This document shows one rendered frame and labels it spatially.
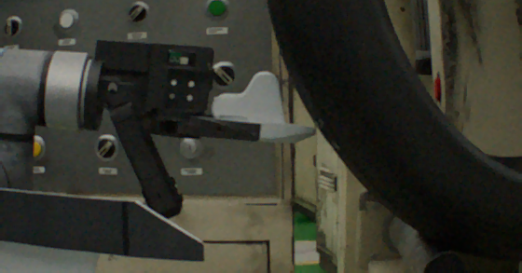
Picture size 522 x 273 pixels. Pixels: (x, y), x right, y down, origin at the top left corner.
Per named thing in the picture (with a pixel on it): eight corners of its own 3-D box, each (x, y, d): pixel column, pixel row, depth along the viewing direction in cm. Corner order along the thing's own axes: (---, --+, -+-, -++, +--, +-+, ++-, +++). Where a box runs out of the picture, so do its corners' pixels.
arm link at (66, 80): (42, 129, 103) (55, 124, 112) (82, 134, 103) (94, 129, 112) (50, 50, 103) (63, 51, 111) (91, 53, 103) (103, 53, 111)
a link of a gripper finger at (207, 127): (261, 124, 103) (158, 113, 103) (259, 143, 103) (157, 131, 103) (261, 121, 107) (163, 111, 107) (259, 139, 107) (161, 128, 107)
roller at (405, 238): (402, 202, 132) (430, 220, 132) (380, 235, 133) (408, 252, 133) (441, 245, 97) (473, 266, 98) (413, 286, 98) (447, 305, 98)
